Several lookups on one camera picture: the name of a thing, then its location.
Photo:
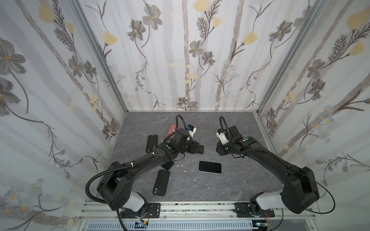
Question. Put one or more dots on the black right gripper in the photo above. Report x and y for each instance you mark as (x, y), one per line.
(221, 148)

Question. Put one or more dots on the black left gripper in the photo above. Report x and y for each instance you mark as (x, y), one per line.
(193, 145)

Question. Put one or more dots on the black phone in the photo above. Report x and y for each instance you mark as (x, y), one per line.
(167, 166)
(210, 167)
(199, 149)

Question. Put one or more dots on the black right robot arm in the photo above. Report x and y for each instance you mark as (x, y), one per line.
(300, 188)

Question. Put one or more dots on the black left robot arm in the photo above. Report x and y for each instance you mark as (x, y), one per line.
(114, 185)

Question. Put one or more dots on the pink phone case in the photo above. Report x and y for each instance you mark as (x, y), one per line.
(171, 129)

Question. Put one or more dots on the black phone case far left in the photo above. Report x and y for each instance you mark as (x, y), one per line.
(152, 142)

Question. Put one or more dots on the black phone case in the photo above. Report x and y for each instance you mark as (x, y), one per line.
(152, 142)
(161, 183)

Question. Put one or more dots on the black phone case front left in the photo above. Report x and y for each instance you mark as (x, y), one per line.
(161, 183)

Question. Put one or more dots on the small green circuit board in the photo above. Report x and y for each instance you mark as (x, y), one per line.
(141, 225)

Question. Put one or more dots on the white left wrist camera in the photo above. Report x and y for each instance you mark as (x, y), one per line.
(192, 130)

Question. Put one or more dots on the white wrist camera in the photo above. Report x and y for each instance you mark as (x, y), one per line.
(222, 136)
(192, 130)

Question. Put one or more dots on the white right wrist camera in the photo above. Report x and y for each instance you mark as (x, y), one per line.
(222, 136)

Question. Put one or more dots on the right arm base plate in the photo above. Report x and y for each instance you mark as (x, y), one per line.
(245, 210)

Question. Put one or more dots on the aluminium mounting rail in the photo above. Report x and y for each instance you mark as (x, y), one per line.
(193, 211)

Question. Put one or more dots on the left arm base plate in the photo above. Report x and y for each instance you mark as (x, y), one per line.
(152, 211)

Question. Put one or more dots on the white slotted cable duct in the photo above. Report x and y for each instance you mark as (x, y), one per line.
(175, 225)

